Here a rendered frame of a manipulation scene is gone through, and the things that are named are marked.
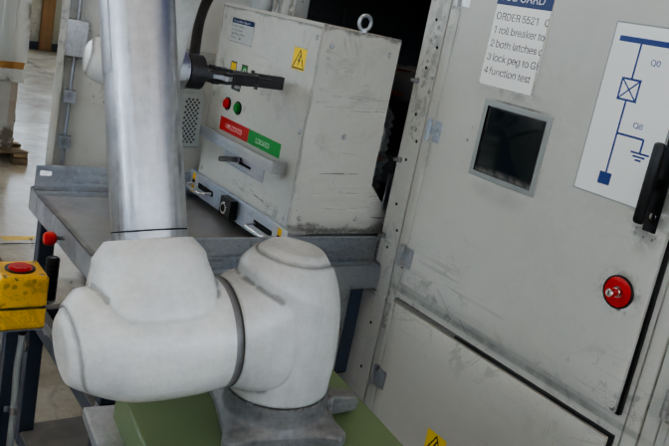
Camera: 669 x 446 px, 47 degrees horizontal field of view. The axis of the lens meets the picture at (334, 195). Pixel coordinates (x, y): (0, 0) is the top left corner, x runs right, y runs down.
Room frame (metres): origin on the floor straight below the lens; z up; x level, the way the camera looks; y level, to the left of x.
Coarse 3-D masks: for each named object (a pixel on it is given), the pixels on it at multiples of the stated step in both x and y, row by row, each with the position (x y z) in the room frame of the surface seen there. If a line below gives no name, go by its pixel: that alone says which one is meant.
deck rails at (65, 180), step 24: (48, 168) 1.90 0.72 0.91; (72, 168) 1.94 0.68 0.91; (96, 168) 1.97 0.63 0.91; (48, 192) 1.88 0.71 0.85; (72, 192) 1.92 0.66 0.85; (96, 192) 1.96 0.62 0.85; (192, 192) 2.15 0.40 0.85; (216, 240) 1.58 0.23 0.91; (240, 240) 1.62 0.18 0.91; (264, 240) 1.65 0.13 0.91; (312, 240) 1.73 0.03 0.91; (336, 240) 1.77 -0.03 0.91; (360, 240) 1.82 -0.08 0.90; (216, 264) 1.59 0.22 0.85; (336, 264) 1.78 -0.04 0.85
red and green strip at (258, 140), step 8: (224, 120) 2.03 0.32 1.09; (232, 120) 2.00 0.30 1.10; (224, 128) 2.03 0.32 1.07; (232, 128) 1.99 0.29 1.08; (240, 128) 1.96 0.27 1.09; (248, 128) 1.93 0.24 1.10; (240, 136) 1.95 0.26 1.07; (248, 136) 1.92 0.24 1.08; (256, 136) 1.89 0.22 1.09; (264, 136) 1.86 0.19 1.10; (256, 144) 1.88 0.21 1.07; (264, 144) 1.85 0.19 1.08; (272, 144) 1.83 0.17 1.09; (280, 144) 1.80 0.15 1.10; (272, 152) 1.82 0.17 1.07
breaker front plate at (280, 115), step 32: (224, 32) 2.10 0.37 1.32; (256, 32) 1.96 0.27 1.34; (288, 32) 1.84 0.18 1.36; (320, 32) 1.74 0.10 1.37; (224, 64) 2.07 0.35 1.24; (256, 64) 1.94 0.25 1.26; (288, 64) 1.82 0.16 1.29; (224, 96) 2.05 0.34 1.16; (256, 96) 1.92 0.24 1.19; (288, 96) 1.80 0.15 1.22; (256, 128) 1.90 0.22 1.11; (288, 128) 1.78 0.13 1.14; (288, 160) 1.76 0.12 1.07; (256, 192) 1.85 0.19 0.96; (288, 192) 1.74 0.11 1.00
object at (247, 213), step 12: (192, 180) 2.11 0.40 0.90; (204, 180) 2.05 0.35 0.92; (216, 192) 1.99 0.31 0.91; (228, 192) 1.94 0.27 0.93; (216, 204) 1.98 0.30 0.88; (240, 204) 1.88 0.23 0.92; (240, 216) 1.88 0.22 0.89; (252, 216) 1.83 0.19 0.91; (264, 216) 1.79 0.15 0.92; (264, 228) 1.78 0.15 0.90; (288, 228) 1.72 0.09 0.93; (300, 228) 1.74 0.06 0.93
